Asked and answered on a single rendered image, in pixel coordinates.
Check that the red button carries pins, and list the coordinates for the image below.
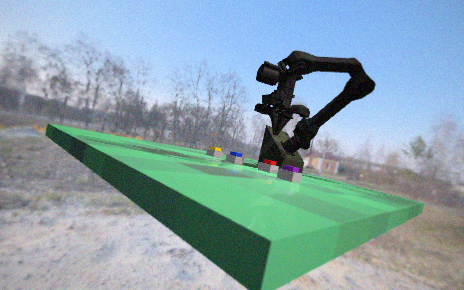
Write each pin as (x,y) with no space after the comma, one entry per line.
(268,166)

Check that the blue button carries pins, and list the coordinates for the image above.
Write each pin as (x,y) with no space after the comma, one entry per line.
(235,157)

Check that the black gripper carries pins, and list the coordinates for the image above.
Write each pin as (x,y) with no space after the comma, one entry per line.
(280,115)

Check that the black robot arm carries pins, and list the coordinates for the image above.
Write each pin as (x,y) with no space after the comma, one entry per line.
(301,63)

